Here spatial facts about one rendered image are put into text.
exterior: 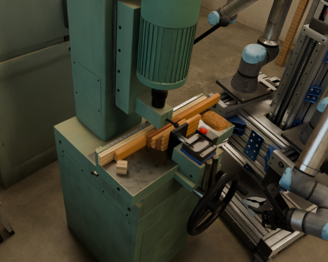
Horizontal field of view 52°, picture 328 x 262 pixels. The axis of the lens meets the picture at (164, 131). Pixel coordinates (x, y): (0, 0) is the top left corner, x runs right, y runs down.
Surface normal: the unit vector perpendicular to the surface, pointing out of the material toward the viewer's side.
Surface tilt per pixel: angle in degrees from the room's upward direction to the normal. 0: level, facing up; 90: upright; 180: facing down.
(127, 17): 90
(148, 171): 0
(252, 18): 90
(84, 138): 0
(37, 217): 0
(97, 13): 90
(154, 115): 90
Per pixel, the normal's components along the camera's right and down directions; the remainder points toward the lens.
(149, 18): -0.65, 0.45
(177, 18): 0.19, 0.67
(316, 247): 0.11, -0.74
